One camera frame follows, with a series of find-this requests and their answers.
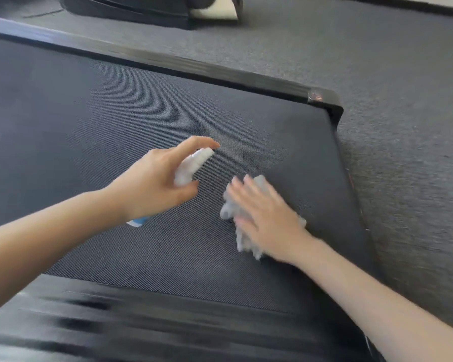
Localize person's right forearm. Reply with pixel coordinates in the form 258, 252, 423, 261
290, 235, 453, 362

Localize grey fluffy cloth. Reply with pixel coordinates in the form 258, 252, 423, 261
219, 174, 307, 260

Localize person's left forearm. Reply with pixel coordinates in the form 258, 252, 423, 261
0, 188, 131, 319

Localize person's left hand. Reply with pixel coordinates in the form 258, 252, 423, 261
105, 136, 220, 223

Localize dark grey treadmill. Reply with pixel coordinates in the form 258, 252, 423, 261
0, 15, 386, 362

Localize black power cable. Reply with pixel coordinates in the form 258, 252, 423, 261
22, 9, 65, 19

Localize white blue spray bottle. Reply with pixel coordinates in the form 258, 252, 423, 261
126, 147, 215, 227

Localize beige brown massage chair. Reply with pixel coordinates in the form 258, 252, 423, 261
58, 0, 244, 31

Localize person's right hand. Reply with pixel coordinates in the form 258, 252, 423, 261
226, 175, 314, 264

